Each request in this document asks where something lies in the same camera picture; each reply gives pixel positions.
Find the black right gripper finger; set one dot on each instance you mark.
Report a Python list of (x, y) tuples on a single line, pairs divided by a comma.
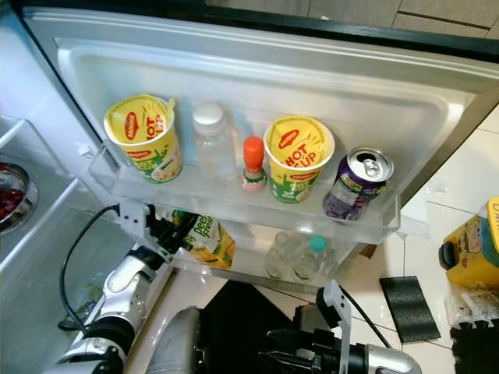
[(273, 340), (274, 365)]

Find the clear fridge crisper drawer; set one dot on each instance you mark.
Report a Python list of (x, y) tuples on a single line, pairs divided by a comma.
[(31, 288)]

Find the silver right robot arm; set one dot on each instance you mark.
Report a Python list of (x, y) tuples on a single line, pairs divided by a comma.
[(390, 362)]

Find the black foam pad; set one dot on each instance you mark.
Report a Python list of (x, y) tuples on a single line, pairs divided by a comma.
[(409, 308)]

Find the green leafy vegetables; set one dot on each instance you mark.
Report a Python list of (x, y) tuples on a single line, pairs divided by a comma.
[(82, 300)]

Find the yellow hot cup noodle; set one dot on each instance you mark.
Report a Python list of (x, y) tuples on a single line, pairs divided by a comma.
[(136, 128), (296, 148)]

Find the small clear plastic bag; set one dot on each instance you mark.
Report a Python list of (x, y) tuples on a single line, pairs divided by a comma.
[(472, 305)]

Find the grey robot right leg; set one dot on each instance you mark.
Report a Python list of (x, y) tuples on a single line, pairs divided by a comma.
[(310, 318)]

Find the grey robot leg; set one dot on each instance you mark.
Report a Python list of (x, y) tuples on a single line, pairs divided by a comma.
[(310, 318), (173, 343)]

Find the clear glass bottle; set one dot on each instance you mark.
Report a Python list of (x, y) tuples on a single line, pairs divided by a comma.
[(281, 261)]

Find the grey steel fridge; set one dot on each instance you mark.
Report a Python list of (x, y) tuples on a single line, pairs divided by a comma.
[(39, 86)]

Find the small bottle with orange cap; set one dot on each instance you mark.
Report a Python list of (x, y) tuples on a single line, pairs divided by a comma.
[(254, 152)]

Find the steel bowl of red berries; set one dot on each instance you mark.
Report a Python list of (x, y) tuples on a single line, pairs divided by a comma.
[(15, 204)]

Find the black knobbly rubber mat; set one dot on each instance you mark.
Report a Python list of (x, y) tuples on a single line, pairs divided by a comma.
[(475, 351)]

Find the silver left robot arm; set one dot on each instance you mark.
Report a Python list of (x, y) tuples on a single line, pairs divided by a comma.
[(132, 284)]

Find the green yellow juice carton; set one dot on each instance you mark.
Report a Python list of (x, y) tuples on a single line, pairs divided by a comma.
[(214, 248)]

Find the clear bottle with teal cap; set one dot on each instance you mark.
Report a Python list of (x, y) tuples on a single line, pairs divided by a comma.
[(317, 243)]

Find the purple drink can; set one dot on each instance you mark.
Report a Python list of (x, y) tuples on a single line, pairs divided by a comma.
[(355, 191)]

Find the clear bottle with white cap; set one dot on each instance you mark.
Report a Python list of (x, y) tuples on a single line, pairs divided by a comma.
[(212, 148)]

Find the black floor mat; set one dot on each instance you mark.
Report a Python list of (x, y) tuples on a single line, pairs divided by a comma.
[(238, 327)]

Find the yellow and blue jug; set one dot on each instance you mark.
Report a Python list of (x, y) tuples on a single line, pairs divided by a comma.
[(475, 265)]

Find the tall steel fridge door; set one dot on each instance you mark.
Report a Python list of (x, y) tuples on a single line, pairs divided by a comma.
[(320, 78)]

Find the clear fridge door shelf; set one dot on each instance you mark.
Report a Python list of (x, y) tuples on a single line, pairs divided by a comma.
[(249, 274), (218, 201)]

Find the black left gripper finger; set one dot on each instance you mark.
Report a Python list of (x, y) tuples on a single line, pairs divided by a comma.
[(175, 245), (184, 222)]

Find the grey robot left leg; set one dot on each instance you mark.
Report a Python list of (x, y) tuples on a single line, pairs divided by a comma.
[(173, 343)]

